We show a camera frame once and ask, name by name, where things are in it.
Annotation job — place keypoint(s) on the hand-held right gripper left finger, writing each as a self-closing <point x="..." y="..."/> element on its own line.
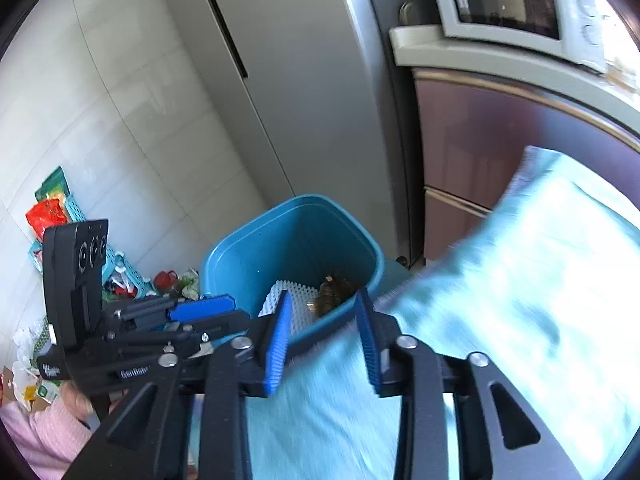
<point x="277" y="345"/>

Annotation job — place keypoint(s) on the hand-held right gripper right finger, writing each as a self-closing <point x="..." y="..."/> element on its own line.
<point x="367" y="340"/>

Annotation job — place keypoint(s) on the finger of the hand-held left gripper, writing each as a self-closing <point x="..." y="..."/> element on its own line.
<point x="205" y="307"/>
<point x="225" y="322"/>

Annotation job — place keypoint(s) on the white foam fruit net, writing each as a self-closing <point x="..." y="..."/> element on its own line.
<point x="300" y="305"/>

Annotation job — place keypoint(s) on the blue plastic trash bin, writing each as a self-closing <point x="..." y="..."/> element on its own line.
<point x="240" y="260"/>

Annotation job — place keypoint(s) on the golden foil wrapper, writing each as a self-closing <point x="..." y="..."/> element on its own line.
<point x="335" y="290"/>

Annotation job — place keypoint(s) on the person's left hand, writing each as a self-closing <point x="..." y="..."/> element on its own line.
<point x="75" y="402"/>

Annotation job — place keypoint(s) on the green white packet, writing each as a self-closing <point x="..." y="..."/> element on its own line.
<point x="189" y="285"/>

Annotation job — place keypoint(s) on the red plastic item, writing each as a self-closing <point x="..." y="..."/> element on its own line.
<point x="166" y="278"/>

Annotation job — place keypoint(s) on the teal plastic basket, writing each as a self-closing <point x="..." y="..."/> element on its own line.
<point x="135" y="275"/>

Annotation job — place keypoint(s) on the white plastic bag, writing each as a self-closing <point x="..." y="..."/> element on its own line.
<point x="27" y="342"/>

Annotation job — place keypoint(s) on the green snack packet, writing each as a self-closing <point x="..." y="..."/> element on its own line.
<point x="52" y="182"/>

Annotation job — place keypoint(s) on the teal table cloth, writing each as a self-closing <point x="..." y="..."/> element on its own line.
<point x="475" y="285"/>

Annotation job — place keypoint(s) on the cardboard box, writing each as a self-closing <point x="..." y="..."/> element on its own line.
<point x="20" y="390"/>

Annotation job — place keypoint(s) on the brown kitchen cabinet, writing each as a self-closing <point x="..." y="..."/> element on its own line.
<point x="475" y="135"/>

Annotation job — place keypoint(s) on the silver refrigerator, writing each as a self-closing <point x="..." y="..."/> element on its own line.
<point x="310" y="85"/>

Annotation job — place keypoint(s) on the white microwave oven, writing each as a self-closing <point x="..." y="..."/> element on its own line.
<point x="500" y="0"/>

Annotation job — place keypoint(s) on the round wall socket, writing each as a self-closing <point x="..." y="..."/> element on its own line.
<point x="407" y="11"/>

